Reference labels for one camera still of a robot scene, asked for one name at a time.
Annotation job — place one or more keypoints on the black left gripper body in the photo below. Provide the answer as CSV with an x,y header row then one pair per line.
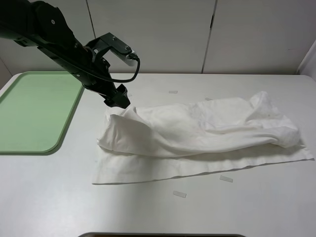
x,y
97,85

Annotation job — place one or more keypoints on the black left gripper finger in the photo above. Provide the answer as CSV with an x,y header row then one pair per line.
x,y
120,98
108,101

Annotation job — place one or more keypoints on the white short sleeve shirt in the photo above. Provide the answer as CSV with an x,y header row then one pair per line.
x,y
143,144

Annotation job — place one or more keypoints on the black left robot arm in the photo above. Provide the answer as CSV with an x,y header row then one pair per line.
x,y
41,25

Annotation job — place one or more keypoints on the green plastic tray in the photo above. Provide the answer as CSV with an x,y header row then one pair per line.
x,y
35,112

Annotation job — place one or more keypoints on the clear tape piece front centre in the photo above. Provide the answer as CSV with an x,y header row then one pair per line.
x,y
179,194

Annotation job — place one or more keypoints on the clear tape piece front right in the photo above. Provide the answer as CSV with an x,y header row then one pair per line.
x,y
226,179

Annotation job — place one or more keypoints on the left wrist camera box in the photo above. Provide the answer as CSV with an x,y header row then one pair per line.
x,y
108,42

